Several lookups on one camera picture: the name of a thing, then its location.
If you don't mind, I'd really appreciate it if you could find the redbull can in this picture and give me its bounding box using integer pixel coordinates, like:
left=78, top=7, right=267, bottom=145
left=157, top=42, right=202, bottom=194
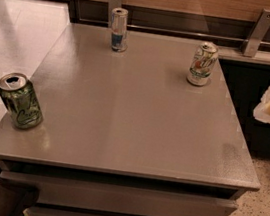
left=111, top=7, right=128, bottom=52

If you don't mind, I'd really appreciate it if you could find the green soda can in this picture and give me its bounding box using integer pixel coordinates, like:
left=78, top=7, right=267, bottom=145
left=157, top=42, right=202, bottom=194
left=0, top=72, right=43, bottom=130

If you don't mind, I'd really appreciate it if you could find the right metal wall bracket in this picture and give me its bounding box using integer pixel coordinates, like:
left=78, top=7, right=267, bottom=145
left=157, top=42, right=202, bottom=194
left=241, top=9, right=270, bottom=58

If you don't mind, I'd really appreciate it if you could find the left metal wall bracket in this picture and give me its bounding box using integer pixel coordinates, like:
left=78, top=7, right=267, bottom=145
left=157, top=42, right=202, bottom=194
left=107, top=0, right=122, bottom=26

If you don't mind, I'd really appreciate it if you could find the grey drawer cabinet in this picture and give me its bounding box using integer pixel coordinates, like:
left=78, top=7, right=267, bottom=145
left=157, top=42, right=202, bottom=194
left=0, top=24, right=260, bottom=216

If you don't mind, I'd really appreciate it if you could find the white 7up can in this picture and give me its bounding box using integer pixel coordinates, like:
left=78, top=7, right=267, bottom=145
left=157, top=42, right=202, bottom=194
left=187, top=42, right=219, bottom=87

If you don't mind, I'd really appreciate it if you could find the metal wall bracket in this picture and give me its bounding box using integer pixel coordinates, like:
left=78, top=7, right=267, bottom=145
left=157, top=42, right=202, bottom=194
left=107, top=0, right=122, bottom=26
left=241, top=9, right=270, bottom=58

